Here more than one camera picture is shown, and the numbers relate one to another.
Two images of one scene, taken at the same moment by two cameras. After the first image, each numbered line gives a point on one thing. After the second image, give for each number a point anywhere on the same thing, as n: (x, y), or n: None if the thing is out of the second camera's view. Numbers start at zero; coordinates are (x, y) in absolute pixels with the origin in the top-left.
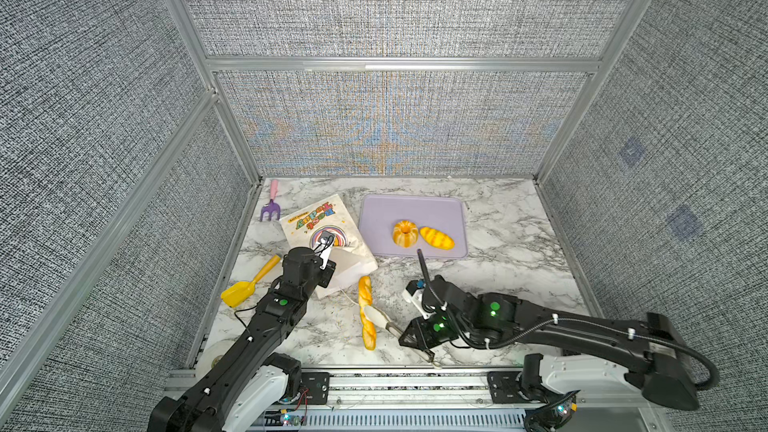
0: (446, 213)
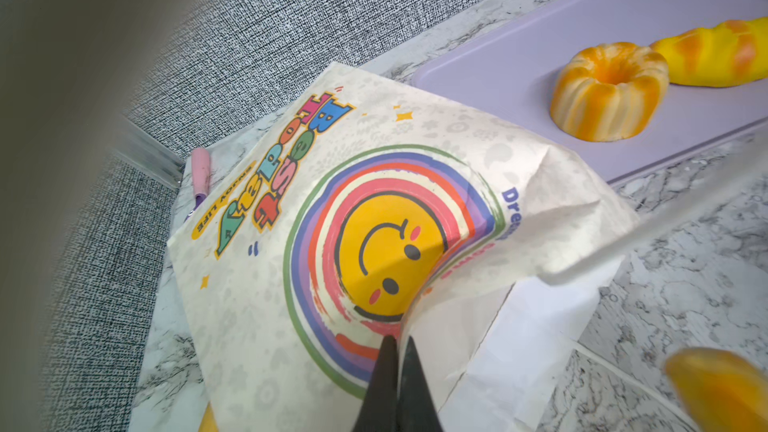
0: (516, 67)
